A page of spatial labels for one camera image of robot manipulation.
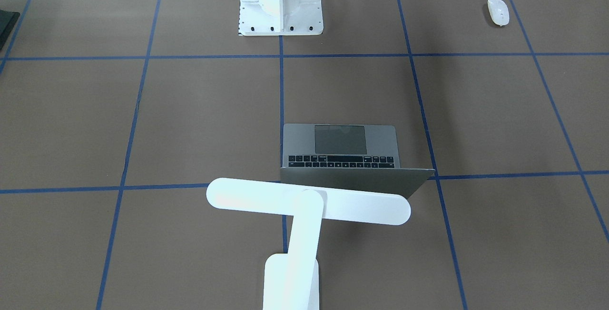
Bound white desk lamp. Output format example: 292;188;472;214
206;178;411;310

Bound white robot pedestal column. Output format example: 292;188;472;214
238;0;324;36

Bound white computer mouse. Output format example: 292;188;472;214
487;0;511;27

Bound black flat box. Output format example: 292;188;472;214
0;10;21;50

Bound grey laptop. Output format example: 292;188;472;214
280;124;435;199

